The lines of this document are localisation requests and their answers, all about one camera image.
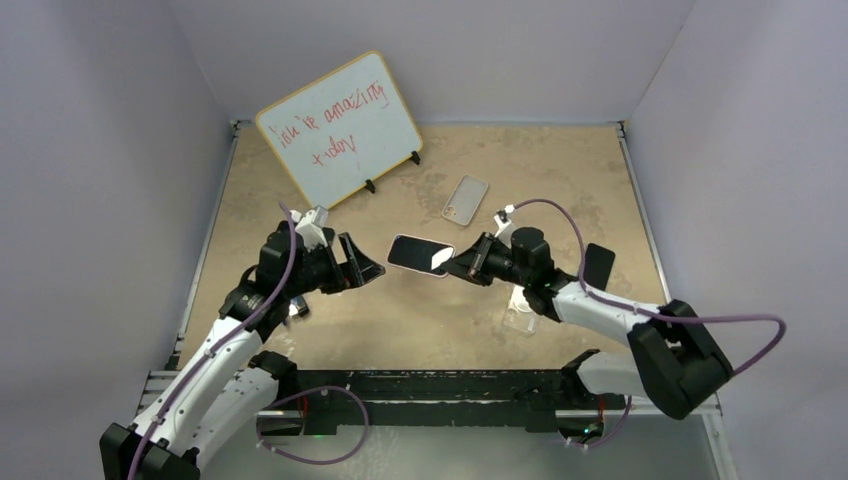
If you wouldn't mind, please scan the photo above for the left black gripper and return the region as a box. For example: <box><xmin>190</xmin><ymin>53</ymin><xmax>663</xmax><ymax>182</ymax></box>
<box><xmin>285</xmin><ymin>233</ymin><xmax>383</xmax><ymax>299</ymax></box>

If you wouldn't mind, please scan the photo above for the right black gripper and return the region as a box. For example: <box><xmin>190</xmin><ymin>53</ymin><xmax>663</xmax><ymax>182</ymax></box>
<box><xmin>441</xmin><ymin>232</ymin><xmax>531</xmax><ymax>287</ymax></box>

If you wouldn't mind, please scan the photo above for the pink phone case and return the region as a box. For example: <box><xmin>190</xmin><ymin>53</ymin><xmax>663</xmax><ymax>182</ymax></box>
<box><xmin>386</xmin><ymin>233</ymin><xmax>458</xmax><ymax>277</ymax></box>

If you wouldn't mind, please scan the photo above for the black smartphone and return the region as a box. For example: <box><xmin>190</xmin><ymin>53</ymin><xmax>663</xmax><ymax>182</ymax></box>
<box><xmin>388</xmin><ymin>235</ymin><xmax>456</xmax><ymax>274</ymax></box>

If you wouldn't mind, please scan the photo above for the clear phone case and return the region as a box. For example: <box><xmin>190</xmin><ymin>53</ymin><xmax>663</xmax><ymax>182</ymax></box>
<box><xmin>502</xmin><ymin>286</ymin><xmax>540</xmax><ymax>336</ymax></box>

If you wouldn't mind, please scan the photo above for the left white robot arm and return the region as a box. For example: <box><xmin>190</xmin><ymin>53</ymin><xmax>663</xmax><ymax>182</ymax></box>
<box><xmin>99</xmin><ymin>218</ymin><xmax>385</xmax><ymax>479</ymax></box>

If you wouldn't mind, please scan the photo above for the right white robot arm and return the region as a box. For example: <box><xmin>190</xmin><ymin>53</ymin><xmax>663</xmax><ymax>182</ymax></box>
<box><xmin>439</xmin><ymin>227</ymin><xmax>734</xmax><ymax>420</ymax></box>

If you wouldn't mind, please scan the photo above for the translucent white phone case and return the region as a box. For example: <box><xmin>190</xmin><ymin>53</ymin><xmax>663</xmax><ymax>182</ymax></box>
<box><xmin>441</xmin><ymin>175</ymin><xmax>489</xmax><ymax>227</ymax></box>

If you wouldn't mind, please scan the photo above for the black phone right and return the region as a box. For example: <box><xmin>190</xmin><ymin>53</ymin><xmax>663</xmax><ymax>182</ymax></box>
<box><xmin>583</xmin><ymin>243</ymin><xmax>616</xmax><ymax>291</ymax></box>

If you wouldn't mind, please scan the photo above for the blue black stapler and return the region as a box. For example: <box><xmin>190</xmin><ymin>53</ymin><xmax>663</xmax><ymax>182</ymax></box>
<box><xmin>286</xmin><ymin>296</ymin><xmax>311</xmax><ymax>322</ymax></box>

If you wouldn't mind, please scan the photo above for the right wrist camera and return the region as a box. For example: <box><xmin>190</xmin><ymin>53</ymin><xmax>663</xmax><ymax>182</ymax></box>
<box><xmin>494</xmin><ymin>204</ymin><xmax>516</xmax><ymax>246</ymax></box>

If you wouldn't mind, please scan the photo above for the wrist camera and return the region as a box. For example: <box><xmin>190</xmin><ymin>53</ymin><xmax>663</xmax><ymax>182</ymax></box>
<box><xmin>494</xmin><ymin>204</ymin><xmax>516</xmax><ymax>246</ymax></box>
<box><xmin>291</xmin><ymin>206</ymin><xmax>335</xmax><ymax>250</ymax></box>

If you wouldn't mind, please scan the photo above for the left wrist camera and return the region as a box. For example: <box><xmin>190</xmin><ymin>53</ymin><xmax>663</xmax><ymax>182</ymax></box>
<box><xmin>291</xmin><ymin>206</ymin><xmax>335</xmax><ymax>250</ymax></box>

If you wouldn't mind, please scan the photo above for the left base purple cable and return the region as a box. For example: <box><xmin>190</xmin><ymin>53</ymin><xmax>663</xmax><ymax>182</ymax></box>
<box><xmin>255</xmin><ymin>386</ymin><xmax>370</xmax><ymax>466</ymax></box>

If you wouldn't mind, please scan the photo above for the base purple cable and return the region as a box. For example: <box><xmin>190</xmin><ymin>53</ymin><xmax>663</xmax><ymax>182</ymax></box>
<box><xmin>563</xmin><ymin>397</ymin><xmax>631</xmax><ymax>452</ymax></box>
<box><xmin>255</xmin><ymin>386</ymin><xmax>370</xmax><ymax>466</ymax></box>

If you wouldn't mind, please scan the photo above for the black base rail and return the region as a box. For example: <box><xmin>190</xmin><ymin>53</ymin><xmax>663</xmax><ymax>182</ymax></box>
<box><xmin>231</xmin><ymin>367</ymin><xmax>631</xmax><ymax>439</ymax></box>

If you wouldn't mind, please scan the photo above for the whiteboard with orange frame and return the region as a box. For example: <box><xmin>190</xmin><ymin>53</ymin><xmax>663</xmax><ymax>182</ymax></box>
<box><xmin>255</xmin><ymin>50</ymin><xmax>423</xmax><ymax>208</ymax></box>

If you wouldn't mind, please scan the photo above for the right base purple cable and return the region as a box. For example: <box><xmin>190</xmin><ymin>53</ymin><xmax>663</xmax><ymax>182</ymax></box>
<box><xmin>563</xmin><ymin>397</ymin><xmax>631</xmax><ymax>452</ymax></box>

